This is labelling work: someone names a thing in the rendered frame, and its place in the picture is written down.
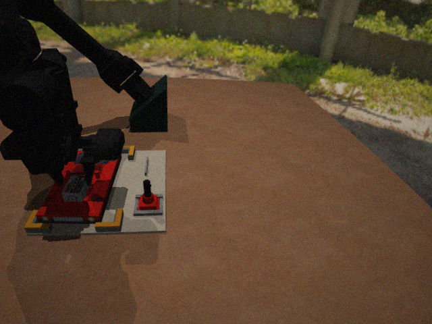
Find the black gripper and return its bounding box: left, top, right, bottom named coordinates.
left=0, top=98, right=125, bottom=186

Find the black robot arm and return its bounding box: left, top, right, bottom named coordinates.
left=0, top=0, right=155, bottom=175

